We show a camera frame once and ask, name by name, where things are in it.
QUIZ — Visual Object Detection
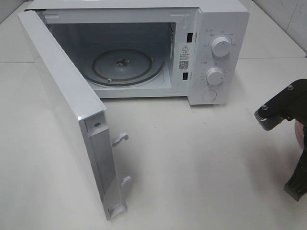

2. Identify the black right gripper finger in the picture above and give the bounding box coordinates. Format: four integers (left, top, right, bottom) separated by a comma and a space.
284, 146, 307, 201

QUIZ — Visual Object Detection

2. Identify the pink plate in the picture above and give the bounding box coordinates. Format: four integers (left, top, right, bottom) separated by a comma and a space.
295, 120, 305, 149

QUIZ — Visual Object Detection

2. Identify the white microwave door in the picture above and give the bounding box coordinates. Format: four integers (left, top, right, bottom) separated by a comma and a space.
18, 11, 131, 220

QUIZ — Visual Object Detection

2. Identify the round door release button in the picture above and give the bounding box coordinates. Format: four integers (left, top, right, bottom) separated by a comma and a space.
202, 90, 217, 102

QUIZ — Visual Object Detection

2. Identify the white lower microwave knob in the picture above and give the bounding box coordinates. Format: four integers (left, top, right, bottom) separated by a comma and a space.
206, 67, 224, 85

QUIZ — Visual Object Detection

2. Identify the white microwave knob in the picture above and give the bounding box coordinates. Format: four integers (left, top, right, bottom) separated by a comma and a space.
211, 35, 231, 58
206, 67, 224, 85

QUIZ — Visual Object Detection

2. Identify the white upper microwave knob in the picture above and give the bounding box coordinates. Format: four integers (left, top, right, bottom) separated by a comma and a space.
211, 35, 231, 58

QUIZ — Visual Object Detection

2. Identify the white microwave oven body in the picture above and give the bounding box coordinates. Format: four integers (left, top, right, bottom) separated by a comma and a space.
24, 0, 249, 105

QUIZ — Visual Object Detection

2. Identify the white warning label sticker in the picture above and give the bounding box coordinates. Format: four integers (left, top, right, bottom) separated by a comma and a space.
177, 43, 192, 71

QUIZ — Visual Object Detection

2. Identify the glass microwave turntable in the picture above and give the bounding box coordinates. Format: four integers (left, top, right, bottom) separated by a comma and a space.
80, 46, 165, 87

